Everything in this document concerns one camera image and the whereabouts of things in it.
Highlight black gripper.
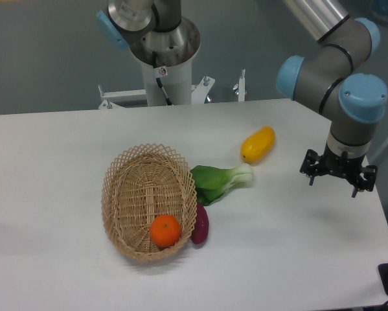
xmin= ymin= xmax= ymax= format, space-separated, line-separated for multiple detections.
xmin=299 ymin=149 xmax=378 ymax=198

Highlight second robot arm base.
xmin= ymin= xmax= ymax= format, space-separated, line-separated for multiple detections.
xmin=96 ymin=0 xmax=200 ymax=67

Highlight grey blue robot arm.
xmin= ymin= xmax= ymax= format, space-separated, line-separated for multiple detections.
xmin=276 ymin=1 xmax=388 ymax=195

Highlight woven wicker oval basket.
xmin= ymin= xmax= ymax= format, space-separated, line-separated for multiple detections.
xmin=101 ymin=144 xmax=197 ymax=262

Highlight yellow mango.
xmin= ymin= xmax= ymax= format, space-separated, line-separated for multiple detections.
xmin=240 ymin=126 xmax=275 ymax=163

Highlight green bok choy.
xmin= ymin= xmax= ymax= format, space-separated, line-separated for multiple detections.
xmin=190 ymin=163 xmax=254 ymax=206

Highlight purple sweet potato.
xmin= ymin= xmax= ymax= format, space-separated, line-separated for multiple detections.
xmin=190 ymin=202 xmax=209 ymax=247

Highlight orange fruit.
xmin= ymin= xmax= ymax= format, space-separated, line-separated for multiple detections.
xmin=150 ymin=214 xmax=181 ymax=248

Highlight white metal post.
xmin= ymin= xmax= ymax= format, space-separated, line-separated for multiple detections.
xmin=233 ymin=69 xmax=247 ymax=102

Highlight white metal frame bracket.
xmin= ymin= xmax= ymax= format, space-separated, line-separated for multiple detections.
xmin=98 ymin=76 xmax=216 ymax=109

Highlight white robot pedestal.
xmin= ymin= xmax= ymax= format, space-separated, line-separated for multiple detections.
xmin=140 ymin=61 xmax=192 ymax=107

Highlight black cable on pedestal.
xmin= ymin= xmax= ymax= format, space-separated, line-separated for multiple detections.
xmin=152 ymin=51 xmax=174 ymax=106

